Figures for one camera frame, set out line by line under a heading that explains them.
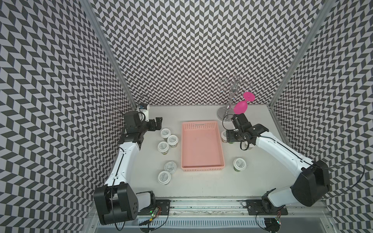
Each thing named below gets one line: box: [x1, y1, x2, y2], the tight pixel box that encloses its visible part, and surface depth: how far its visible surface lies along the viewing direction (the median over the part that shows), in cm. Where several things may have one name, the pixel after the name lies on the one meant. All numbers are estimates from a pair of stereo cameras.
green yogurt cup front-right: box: [233, 157, 247, 172], surface depth 82 cm
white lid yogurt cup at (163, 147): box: [157, 141, 170, 155], surface depth 90 cm
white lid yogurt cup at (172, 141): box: [167, 134, 179, 149], surface depth 93 cm
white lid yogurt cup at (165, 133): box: [160, 128, 172, 139], surface depth 96 cm
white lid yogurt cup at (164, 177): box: [157, 170, 171, 186], surface depth 78 cm
